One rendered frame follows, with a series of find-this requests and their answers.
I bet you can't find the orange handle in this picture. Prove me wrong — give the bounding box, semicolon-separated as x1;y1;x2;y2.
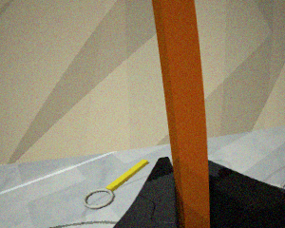
151;0;210;228

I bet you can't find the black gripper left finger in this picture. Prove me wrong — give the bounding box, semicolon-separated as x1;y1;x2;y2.
112;157;180;228

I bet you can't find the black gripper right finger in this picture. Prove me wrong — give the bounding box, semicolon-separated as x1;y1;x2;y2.
208;160;285;228

